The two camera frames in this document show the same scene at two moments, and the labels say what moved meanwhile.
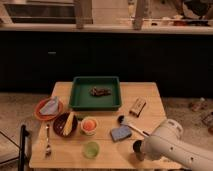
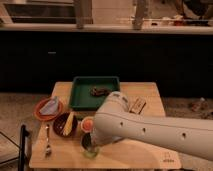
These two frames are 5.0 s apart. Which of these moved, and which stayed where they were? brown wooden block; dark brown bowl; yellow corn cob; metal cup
Moved: metal cup
Stayed: dark brown bowl; yellow corn cob; brown wooden block
